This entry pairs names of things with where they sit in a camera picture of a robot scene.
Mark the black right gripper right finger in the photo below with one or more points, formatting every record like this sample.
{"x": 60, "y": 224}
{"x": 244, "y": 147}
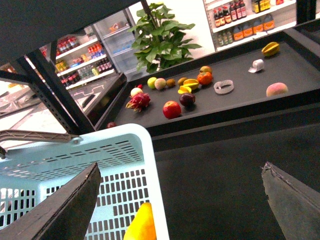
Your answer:
{"x": 295, "y": 205}

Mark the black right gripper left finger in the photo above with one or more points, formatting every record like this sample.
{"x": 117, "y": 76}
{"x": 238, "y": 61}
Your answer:
{"x": 65, "y": 215}

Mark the light blue plastic basket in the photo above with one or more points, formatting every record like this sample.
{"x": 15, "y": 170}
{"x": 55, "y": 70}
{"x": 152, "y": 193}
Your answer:
{"x": 30, "y": 173}

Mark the yellow mango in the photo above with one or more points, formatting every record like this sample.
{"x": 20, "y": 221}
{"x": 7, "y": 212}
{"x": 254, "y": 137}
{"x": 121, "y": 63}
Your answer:
{"x": 142, "y": 226}

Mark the brown basket handle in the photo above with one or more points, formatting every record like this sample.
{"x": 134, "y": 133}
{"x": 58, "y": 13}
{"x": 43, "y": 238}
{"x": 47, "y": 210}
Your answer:
{"x": 37, "y": 136}

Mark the red green mango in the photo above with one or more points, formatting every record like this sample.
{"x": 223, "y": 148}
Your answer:
{"x": 205, "y": 69}

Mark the small red fruit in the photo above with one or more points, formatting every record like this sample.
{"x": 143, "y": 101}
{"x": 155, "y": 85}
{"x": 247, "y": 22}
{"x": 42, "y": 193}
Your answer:
{"x": 111, "y": 124}

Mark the pink peach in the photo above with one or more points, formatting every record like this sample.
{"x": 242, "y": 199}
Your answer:
{"x": 276, "y": 89}

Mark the pink dragon fruit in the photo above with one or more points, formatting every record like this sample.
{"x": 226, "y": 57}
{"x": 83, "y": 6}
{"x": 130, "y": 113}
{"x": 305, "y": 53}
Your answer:
{"x": 138, "y": 102}

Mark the black fruit display tray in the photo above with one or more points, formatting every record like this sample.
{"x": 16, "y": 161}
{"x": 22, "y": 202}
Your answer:
{"x": 234, "y": 93}

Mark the white pink onion fruit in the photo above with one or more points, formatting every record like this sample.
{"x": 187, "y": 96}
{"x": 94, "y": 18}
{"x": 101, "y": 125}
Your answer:
{"x": 136, "y": 90}

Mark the white tape roll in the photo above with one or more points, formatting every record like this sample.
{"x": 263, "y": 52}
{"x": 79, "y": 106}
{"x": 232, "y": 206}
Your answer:
{"x": 257, "y": 66}

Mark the red apple on shelf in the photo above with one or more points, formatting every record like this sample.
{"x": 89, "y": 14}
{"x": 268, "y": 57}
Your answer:
{"x": 171, "y": 109}

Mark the dark purple passion fruit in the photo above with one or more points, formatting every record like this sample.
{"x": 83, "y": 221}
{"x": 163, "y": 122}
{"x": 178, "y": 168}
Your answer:
{"x": 187, "y": 99}

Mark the orange persimmon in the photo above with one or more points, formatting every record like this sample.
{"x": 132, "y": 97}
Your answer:
{"x": 205, "y": 78}

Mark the green apple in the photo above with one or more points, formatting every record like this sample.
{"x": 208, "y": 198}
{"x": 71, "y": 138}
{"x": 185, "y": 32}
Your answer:
{"x": 151, "y": 82}

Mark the yellow star fruit far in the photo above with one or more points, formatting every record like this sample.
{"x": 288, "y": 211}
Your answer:
{"x": 271, "y": 49}

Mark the yellow star fruit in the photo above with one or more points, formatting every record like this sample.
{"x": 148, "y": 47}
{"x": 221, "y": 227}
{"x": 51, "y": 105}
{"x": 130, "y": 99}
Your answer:
{"x": 271, "y": 49}
{"x": 188, "y": 86}

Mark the beige round melon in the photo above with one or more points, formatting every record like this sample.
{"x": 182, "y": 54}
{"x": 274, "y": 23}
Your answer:
{"x": 160, "y": 83}

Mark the brown kiwi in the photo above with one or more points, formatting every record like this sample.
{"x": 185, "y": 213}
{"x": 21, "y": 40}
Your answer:
{"x": 171, "y": 83}

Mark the yellow brown fruit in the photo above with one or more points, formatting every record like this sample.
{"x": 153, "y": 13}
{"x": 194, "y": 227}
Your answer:
{"x": 181, "y": 81}

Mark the green potted plant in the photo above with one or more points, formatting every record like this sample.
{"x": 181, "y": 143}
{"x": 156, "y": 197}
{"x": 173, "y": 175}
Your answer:
{"x": 160, "y": 40}

